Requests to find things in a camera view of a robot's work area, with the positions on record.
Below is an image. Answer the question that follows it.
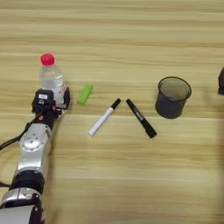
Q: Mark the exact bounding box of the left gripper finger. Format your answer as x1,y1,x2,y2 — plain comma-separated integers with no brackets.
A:
62,86,72,110

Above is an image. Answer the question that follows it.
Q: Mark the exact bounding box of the white marker with black cap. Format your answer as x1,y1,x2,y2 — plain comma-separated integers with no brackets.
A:
87,98,122,137

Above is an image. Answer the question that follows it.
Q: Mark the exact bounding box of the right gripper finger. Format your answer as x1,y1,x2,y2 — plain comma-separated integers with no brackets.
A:
217,66,224,96

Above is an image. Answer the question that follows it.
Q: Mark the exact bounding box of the clear bottle with red cap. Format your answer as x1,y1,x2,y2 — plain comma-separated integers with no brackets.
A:
38,52,67,106

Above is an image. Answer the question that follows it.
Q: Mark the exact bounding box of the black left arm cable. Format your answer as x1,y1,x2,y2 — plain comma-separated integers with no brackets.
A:
0,115,40,152

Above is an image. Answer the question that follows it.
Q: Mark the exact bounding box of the green eraser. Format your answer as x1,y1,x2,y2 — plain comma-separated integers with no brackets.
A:
76,84,95,106

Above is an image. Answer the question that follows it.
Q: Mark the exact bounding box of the black marker pen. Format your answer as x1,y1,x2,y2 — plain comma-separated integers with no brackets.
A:
125,98,158,139

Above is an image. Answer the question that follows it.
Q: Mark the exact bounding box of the black mesh pen cup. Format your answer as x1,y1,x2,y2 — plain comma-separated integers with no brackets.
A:
154,76,193,120

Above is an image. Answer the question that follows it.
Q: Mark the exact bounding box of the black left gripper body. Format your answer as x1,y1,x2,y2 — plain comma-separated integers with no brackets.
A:
30,104,67,130

